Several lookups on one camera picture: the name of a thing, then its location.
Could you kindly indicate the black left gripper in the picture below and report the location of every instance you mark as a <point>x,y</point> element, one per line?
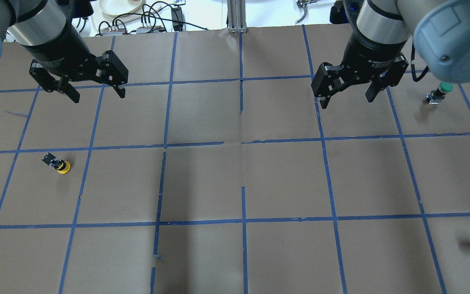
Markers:
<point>57,52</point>

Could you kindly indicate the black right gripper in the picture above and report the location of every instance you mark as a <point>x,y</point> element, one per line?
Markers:
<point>369,54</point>

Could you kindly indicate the yellow push button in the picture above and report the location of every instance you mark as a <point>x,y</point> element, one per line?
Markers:
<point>61,166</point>

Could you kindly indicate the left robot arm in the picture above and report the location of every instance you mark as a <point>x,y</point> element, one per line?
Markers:
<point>36,21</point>

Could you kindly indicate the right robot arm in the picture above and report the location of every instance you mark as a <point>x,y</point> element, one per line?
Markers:
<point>440,33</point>

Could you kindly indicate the green push button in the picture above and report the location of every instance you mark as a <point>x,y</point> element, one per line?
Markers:
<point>437,96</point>

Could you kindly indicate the power strip with plugs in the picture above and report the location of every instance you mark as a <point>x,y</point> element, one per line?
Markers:
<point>121,30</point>

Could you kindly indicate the beige plate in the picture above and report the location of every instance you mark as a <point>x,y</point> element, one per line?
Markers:
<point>119,7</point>

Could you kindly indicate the black power adapter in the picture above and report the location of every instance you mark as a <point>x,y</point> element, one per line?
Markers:
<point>177,18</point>

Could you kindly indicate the aluminium frame post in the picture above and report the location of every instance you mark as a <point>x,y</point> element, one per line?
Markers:
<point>236,15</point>

